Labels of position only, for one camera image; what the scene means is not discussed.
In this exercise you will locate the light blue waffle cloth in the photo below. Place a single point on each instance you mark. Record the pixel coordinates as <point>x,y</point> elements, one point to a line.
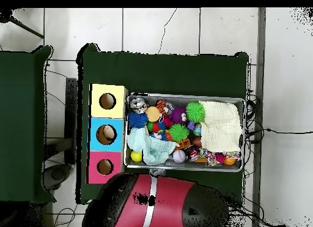
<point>151,148</point>

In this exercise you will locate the white baseball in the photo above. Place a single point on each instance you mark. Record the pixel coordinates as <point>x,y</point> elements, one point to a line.
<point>179,156</point>

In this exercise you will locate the clear plastic packet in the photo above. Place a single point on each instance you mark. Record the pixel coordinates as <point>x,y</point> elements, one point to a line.
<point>157,172</point>

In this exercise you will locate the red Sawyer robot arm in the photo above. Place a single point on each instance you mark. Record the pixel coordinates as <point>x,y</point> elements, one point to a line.
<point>168,202</point>

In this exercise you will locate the wooden box with three holes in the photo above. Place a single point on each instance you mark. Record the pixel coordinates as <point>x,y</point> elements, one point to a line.
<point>117,143</point>

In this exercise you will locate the orange round sponge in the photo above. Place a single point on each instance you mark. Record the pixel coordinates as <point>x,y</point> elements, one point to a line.
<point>152,114</point>

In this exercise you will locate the tiger plush toy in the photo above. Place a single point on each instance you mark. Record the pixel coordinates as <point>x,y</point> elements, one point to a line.
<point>162,107</point>

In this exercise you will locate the blue spiky rubber ball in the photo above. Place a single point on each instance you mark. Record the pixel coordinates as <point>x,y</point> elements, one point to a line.
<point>137,119</point>

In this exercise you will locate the purple spiky toy with eyes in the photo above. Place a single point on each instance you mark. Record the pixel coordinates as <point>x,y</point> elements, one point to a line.
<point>178,115</point>

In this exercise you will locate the green spiky toy with eyes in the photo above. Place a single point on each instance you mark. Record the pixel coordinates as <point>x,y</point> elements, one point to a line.
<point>178,133</point>

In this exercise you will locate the crushed silver drink can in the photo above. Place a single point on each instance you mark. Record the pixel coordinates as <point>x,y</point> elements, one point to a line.
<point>138,105</point>

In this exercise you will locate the green spiky rubber ball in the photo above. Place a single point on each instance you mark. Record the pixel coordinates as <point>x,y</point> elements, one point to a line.
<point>195,112</point>

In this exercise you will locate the dark green table cloth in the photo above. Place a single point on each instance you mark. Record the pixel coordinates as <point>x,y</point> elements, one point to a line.
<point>166,72</point>

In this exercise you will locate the cream waffle cloth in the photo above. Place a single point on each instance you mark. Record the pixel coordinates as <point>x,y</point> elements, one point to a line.
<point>220,126</point>

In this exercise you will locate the black stand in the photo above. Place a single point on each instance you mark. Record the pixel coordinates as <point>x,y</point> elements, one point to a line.
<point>71,114</point>

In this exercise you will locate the grey round base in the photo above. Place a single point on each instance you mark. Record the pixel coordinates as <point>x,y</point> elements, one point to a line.
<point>57,174</point>

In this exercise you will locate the dark green side table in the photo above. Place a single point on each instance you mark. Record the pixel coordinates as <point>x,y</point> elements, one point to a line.
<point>22,114</point>

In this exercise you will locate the black tripod leg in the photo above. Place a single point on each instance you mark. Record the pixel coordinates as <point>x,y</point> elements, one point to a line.
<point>5,16</point>

